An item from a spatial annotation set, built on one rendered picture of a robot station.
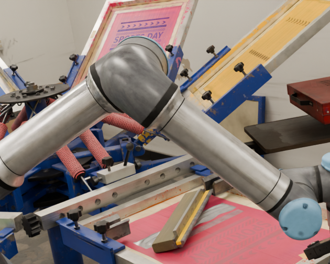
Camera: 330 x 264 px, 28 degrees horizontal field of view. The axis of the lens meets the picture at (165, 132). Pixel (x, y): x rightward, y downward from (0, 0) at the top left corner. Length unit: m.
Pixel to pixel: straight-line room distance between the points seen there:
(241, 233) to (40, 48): 4.67
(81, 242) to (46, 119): 0.74
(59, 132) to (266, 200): 0.43
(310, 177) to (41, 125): 0.54
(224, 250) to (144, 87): 0.83
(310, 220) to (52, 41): 5.41
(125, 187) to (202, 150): 1.11
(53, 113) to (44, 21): 5.11
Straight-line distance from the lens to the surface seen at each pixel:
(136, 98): 1.13
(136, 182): 2.26
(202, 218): 2.06
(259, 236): 1.91
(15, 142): 1.35
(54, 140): 1.33
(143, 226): 2.09
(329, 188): 1.32
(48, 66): 6.43
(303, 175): 1.32
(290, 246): 1.84
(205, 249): 1.88
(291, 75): 4.35
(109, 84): 1.16
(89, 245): 1.96
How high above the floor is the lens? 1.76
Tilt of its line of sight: 15 degrees down
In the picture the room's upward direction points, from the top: 9 degrees counter-clockwise
